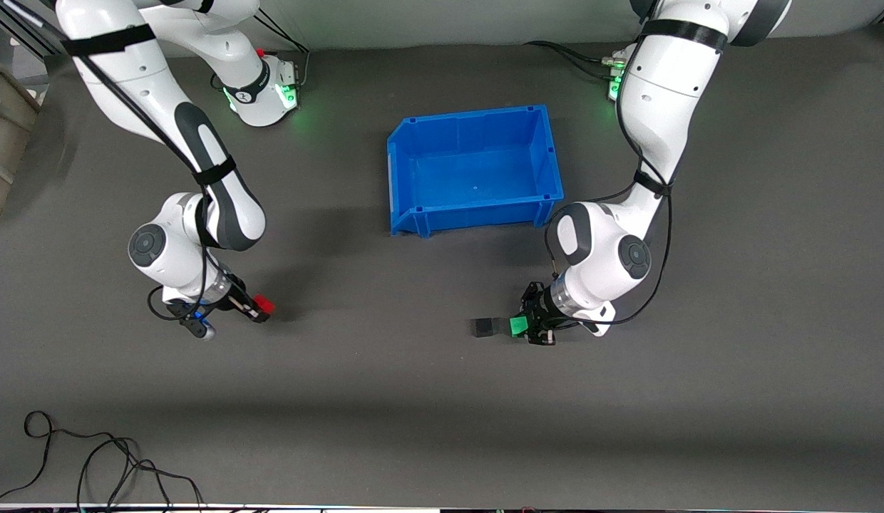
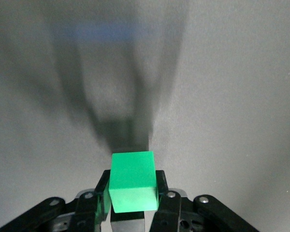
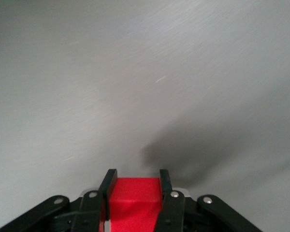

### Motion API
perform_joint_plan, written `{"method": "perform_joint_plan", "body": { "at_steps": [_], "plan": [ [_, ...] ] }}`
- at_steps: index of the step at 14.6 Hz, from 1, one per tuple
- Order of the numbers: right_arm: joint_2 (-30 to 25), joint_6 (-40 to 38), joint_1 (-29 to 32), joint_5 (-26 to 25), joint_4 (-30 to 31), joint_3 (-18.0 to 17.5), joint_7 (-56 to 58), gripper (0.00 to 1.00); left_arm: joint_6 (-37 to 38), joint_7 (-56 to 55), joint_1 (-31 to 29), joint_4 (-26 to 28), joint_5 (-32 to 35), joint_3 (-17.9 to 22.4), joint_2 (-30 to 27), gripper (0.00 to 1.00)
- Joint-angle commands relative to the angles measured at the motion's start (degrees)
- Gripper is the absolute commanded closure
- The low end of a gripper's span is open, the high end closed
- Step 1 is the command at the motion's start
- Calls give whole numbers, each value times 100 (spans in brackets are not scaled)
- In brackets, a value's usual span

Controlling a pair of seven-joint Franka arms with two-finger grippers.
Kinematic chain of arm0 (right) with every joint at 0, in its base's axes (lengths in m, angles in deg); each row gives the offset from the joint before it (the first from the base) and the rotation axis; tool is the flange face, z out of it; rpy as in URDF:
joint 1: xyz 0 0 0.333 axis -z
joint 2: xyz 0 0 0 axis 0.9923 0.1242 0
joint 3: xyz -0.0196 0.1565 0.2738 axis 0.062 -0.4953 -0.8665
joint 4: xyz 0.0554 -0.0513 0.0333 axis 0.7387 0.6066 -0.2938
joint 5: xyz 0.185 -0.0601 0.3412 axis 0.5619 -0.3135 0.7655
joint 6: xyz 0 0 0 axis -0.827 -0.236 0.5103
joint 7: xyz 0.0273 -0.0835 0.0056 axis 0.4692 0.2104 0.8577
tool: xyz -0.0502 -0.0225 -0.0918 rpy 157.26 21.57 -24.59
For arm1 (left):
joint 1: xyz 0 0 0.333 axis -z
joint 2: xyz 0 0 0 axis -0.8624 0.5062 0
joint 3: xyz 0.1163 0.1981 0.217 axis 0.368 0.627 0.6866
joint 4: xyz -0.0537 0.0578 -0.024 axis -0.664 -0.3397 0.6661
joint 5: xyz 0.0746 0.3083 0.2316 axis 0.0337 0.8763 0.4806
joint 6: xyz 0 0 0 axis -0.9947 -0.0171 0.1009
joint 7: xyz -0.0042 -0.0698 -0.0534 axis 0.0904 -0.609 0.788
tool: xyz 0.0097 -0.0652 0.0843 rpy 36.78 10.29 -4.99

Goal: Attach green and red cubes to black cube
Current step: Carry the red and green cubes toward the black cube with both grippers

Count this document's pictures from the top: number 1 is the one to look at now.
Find blue plastic storage bin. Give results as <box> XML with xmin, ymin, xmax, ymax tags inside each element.
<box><xmin>387</xmin><ymin>105</ymin><xmax>565</xmax><ymax>238</ymax></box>

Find beige plastic crate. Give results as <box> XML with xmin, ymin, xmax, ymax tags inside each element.
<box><xmin>0</xmin><ymin>59</ymin><xmax>42</xmax><ymax>226</ymax></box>

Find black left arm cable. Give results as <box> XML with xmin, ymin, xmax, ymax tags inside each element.
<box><xmin>544</xmin><ymin>43</ymin><xmax>674</xmax><ymax>330</ymax></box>

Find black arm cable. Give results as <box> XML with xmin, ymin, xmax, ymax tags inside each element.
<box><xmin>0</xmin><ymin>0</ymin><xmax>233</xmax><ymax>323</ymax></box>
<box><xmin>544</xmin><ymin>43</ymin><xmax>674</xmax><ymax>330</ymax></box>

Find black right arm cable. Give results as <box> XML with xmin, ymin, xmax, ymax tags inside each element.
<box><xmin>0</xmin><ymin>0</ymin><xmax>233</xmax><ymax>323</ymax></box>

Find loose thin black cable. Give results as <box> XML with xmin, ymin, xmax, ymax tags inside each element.
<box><xmin>0</xmin><ymin>411</ymin><xmax>204</xmax><ymax>513</ymax></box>

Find black left arm base cables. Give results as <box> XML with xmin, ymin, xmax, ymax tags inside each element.
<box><xmin>524</xmin><ymin>39</ymin><xmax>626</xmax><ymax>81</ymax></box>

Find black arm base cables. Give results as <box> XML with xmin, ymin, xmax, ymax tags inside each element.
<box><xmin>524</xmin><ymin>39</ymin><xmax>626</xmax><ymax>81</ymax></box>
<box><xmin>253</xmin><ymin>7</ymin><xmax>312</xmax><ymax>90</ymax></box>

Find black right arm base cables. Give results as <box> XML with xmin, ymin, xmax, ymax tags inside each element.
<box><xmin>253</xmin><ymin>7</ymin><xmax>312</xmax><ymax>90</ymax></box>

